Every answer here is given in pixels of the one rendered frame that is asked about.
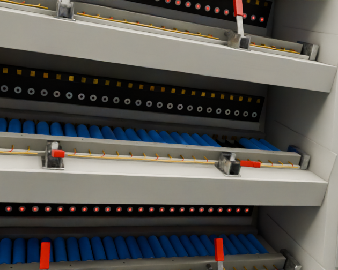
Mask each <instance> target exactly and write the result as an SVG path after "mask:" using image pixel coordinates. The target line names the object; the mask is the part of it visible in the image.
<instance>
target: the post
mask: <svg viewBox="0 0 338 270"><path fill-rule="evenodd" d="M281 26H284V27H291V28H297V29H304V30H308V31H314V32H320V33H327V34H334V35H338V0H275V1H274V15H273V28H272V36H271V37H272V38H273V39H278V35H279V32H280V28H281ZM274 120H275V121H277V122H279V123H281V124H283V125H284V126H286V127H288V128H290V129H292V130H294V131H295V132H297V133H299V134H301V135H302V136H304V137H306V138H308V139H310V140H311V141H313V142H315V143H317V144H319V145H320V146H322V147H324V148H326V149H328V150H330V151H331V152H333V153H335V154H337V155H338V67H337V71H336V74H335V78H334V81H333V84H332V87H331V90H330V93H327V92H320V91H312V90H308V89H300V88H292V87H284V86H277V85H270V84H268V90H267V104H266V117H265V125H264V134H266V136H265V141H267V142H268V139H269V135H270V131H271V127H272V124H273V121H274ZM266 214H268V215H269V216H270V217H271V218H272V219H273V220H274V221H275V222H276V223H277V224H278V225H279V226H280V227H281V228H282V229H283V230H284V231H285V232H286V233H287V234H288V235H290V236H291V237H292V238H293V239H294V240H295V241H296V242H297V243H298V244H299V245H300V246H301V247H302V248H303V249H304V250H305V251H306V252H307V253H308V254H309V255H310V256H311V257H312V258H313V259H314V260H315V261H316V262H317V263H319V264H320V265H321V266H322V267H323V268H324V269H325V270H338V268H335V261H336V247H337V233H338V156H337V159H336V162H335V165H334V168H333V171H332V174H331V177H330V180H329V182H328V186H327V189H326V192H325V195H324V198H323V201H322V204H321V206H266V205H259V206H258V220H257V227H256V228H257V230H258V233H257V235H260V234H261V230H262V227H263V223H264V220H265V217H266Z"/></svg>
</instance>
